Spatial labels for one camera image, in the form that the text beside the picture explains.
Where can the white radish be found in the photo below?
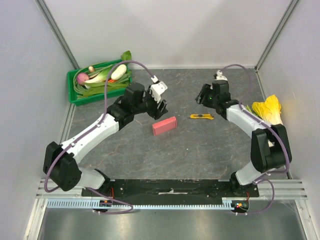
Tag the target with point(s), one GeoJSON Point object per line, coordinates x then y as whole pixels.
{"type": "Point", "coordinates": [119, 72]}

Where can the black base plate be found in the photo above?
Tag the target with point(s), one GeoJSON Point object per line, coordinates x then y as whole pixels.
{"type": "Point", "coordinates": [175, 191]}

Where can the orange carrot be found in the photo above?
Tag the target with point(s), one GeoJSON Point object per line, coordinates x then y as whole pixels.
{"type": "Point", "coordinates": [111, 80]}

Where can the pink express box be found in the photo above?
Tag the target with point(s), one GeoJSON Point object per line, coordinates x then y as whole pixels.
{"type": "Point", "coordinates": [164, 125]}

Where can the aluminium rail frame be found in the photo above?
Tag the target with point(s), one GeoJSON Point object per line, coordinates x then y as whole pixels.
{"type": "Point", "coordinates": [284, 189]}

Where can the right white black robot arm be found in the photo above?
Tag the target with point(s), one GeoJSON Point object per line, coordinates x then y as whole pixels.
{"type": "Point", "coordinates": [269, 148]}

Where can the yellow napa cabbage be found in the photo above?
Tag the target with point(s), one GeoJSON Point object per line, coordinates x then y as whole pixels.
{"type": "Point", "coordinates": [269, 110]}

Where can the yellow utility knife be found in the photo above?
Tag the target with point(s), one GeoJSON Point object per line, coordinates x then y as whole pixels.
{"type": "Point", "coordinates": [202, 116]}

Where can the green celery stalk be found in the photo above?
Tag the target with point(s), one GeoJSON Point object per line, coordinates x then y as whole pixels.
{"type": "Point", "coordinates": [249, 109]}

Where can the purple turnip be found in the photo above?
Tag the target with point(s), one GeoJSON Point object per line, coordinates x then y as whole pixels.
{"type": "Point", "coordinates": [82, 78]}

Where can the brown mushroom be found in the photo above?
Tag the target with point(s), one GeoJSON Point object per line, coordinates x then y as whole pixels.
{"type": "Point", "coordinates": [91, 69]}

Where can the bok choy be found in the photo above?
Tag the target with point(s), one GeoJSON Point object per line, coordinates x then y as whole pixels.
{"type": "Point", "coordinates": [99, 75]}

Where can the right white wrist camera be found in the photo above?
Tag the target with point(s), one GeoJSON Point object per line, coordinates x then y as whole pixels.
{"type": "Point", "coordinates": [219, 77]}

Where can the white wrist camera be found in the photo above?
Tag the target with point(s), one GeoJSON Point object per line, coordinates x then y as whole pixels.
{"type": "Point", "coordinates": [219, 77]}
{"type": "Point", "coordinates": [157, 89]}

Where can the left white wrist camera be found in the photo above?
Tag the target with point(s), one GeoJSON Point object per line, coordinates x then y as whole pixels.
{"type": "Point", "coordinates": [157, 89]}

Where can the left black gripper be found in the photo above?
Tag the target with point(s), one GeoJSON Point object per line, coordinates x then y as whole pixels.
{"type": "Point", "coordinates": [156, 113]}

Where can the green long beans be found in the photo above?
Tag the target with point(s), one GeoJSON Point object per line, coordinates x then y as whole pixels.
{"type": "Point", "coordinates": [81, 89]}

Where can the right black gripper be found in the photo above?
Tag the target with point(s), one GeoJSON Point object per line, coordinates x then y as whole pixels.
{"type": "Point", "coordinates": [203, 94]}

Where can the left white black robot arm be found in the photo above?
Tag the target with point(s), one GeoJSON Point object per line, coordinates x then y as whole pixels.
{"type": "Point", "coordinates": [61, 160]}

